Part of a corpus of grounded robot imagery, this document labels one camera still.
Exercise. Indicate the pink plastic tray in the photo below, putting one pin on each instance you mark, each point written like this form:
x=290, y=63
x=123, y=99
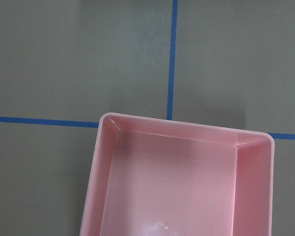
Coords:
x=155, y=177

